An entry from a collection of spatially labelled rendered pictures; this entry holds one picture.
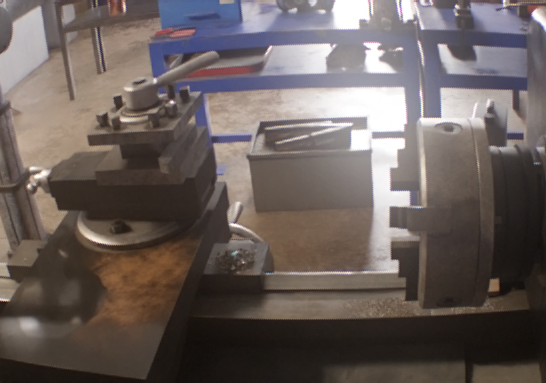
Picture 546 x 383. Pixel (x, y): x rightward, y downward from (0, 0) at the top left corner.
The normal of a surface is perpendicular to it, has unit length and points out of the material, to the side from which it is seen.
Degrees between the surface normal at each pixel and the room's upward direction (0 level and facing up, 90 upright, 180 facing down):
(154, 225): 0
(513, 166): 17
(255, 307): 0
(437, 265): 87
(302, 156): 90
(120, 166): 0
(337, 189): 90
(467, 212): 59
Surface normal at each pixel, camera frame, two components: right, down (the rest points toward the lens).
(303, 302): -0.11, -0.87
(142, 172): -0.18, 0.51
